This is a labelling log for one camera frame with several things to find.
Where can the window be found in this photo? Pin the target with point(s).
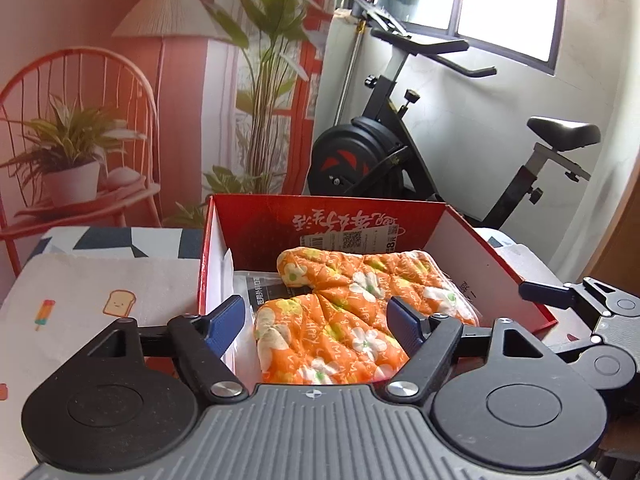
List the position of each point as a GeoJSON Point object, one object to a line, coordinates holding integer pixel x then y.
{"type": "Point", "coordinates": [500, 5]}

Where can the blue white geometric blanket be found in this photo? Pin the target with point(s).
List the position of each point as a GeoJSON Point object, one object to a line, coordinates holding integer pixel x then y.
{"type": "Point", "coordinates": [125, 242]}

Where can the brown wooden panel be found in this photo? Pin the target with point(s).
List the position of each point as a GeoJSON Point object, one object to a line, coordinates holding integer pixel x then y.
{"type": "Point", "coordinates": [617, 230]}

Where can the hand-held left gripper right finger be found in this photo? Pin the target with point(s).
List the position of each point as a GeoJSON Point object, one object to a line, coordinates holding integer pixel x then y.
{"type": "Point", "coordinates": [405, 325]}

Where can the black exercise bike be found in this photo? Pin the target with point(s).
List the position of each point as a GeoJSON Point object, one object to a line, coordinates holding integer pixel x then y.
{"type": "Point", "coordinates": [350, 155]}

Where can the orange floral oven mitt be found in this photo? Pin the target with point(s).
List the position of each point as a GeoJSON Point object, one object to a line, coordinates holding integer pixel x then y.
{"type": "Point", "coordinates": [325, 330]}

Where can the red cardboard box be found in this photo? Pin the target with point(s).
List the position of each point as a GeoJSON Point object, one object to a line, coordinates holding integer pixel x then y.
{"type": "Point", "coordinates": [350, 215]}

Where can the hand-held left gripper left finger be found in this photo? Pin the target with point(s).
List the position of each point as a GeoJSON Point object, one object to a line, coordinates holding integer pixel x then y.
{"type": "Point", "coordinates": [225, 322]}

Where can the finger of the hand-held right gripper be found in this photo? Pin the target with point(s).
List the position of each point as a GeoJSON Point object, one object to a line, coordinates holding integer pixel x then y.
{"type": "Point", "coordinates": [545, 292]}
{"type": "Point", "coordinates": [575, 346]}

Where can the white cartoon printed mat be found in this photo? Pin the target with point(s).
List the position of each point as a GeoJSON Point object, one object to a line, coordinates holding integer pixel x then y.
{"type": "Point", "coordinates": [75, 285]}

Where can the clear packet with black label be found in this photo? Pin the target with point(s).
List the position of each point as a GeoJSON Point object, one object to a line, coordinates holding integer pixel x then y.
{"type": "Point", "coordinates": [265, 285]}

